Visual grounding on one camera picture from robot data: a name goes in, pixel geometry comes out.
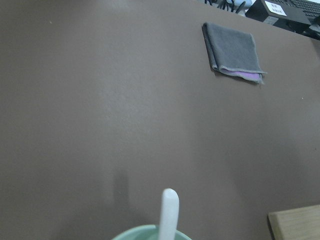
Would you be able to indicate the green ceramic bowl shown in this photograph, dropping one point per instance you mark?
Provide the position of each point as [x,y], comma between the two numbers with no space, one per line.
[152,232]

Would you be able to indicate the grey folded cloth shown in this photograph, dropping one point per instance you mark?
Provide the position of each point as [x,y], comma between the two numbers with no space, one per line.
[232,52]

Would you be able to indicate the wooden cutting board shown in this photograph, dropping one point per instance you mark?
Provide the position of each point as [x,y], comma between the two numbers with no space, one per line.
[296,224]

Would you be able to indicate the black keyboard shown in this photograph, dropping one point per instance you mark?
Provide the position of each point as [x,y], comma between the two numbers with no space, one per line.
[310,9]

